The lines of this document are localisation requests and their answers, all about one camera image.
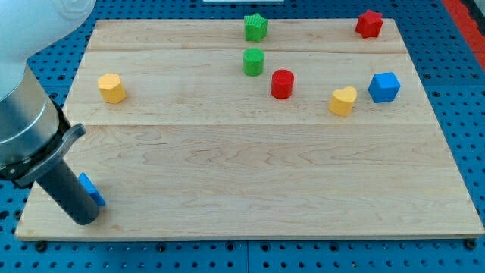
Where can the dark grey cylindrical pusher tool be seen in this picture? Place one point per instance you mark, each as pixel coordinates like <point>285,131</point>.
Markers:
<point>64,187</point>

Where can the blue triangle block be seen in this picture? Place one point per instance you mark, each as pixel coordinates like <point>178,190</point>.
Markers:
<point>91,190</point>

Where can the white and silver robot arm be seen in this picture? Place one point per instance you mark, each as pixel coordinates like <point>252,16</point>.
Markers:
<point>35,134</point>

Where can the yellow hexagon block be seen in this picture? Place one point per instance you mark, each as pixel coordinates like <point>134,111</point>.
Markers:
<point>111,88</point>

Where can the light wooden board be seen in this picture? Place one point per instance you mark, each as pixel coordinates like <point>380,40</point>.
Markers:
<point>200,151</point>

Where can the green cylinder block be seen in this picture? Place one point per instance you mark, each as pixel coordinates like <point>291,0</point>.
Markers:
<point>253,62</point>

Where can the red cylinder block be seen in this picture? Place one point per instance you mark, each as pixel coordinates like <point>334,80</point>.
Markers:
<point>282,82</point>

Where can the green star block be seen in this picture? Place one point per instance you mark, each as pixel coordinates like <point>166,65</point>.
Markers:
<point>255,27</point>

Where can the yellow heart block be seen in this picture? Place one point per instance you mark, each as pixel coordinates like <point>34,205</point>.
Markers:
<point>342,101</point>

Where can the blue cube block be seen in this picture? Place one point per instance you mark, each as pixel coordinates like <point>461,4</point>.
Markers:
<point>384,87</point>

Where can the red star block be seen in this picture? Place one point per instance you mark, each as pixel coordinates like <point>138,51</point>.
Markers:
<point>369,24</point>

